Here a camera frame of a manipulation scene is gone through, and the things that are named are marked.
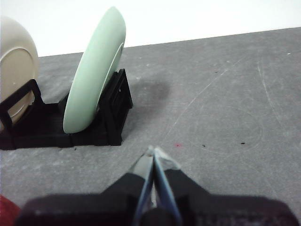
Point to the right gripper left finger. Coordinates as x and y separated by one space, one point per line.
113 202

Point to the red apple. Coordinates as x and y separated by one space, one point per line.
7 212

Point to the black plate rack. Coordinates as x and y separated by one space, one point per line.
47 127

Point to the pale green plate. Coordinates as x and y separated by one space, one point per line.
94 70

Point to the cream white plate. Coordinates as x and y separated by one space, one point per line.
16 58

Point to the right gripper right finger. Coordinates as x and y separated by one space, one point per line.
202 207

